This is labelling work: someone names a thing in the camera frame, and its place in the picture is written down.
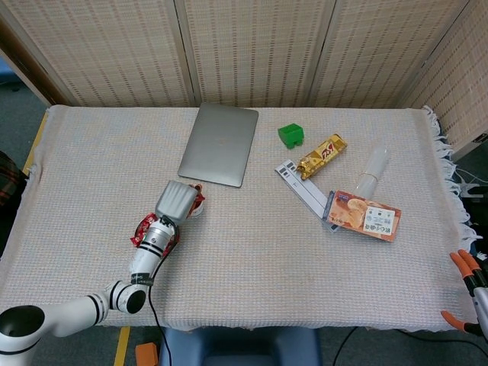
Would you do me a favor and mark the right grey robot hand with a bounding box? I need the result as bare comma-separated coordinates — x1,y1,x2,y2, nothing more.
441,249,488,339

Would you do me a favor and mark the white paper cup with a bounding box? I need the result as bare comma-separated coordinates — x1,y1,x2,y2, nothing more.
188,182,207,219

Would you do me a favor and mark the white plastic clamp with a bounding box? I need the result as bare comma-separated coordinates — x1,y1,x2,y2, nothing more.
455,181,482,199

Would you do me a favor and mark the orange potato chips box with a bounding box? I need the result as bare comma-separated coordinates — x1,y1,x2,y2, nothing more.
322,189,402,244

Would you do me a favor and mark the white flat paper box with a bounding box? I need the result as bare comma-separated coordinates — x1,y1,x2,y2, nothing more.
274,159,339,233

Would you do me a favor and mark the gold snack packet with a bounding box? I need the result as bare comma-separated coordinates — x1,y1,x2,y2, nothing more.
296,133,348,181

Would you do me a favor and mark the beige woven tablecloth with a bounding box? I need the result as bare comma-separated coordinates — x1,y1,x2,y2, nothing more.
0,104,485,332

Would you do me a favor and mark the green toy block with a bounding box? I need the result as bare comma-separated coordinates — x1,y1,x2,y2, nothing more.
277,123,306,149

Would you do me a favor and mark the blue chair seat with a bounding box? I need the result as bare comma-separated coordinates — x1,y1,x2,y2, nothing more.
158,326,323,366

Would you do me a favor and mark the grey closed laptop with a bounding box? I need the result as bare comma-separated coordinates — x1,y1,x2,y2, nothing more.
177,101,259,188

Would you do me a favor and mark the woven folding screen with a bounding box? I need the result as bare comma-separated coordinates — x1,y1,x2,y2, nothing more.
0,0,488,152

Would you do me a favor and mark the orange block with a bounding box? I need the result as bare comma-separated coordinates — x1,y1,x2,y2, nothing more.
136,342,159,366

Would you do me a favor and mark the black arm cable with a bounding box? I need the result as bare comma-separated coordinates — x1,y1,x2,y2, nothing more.
146,215,181,366

